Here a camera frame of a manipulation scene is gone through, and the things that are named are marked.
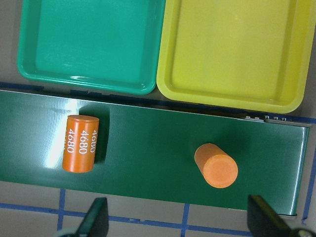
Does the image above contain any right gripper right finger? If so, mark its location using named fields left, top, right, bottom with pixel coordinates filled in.
left=247, top=195, right=293, bottom=237

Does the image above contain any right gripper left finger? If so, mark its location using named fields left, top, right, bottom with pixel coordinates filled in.
left=77, top=197, right=109, bottom=237

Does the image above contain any plain orange cylinder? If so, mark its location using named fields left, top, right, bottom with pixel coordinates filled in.
left=194, top=143, right=238, bottom=189

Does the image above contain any orange cylinder with 4680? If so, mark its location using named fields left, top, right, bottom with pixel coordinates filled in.
left=62, top=115, right=99, bottom=173

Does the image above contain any green conveyor belt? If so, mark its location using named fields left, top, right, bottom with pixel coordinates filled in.
left=0, top=91, right=309, bottom=215

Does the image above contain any yellow plastic tray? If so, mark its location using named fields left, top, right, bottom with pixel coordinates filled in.
left=157, top=0, right=316, bottom=114

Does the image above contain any green plastic tray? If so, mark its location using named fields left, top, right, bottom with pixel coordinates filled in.
left=17, top=0, right=166, bottom=95

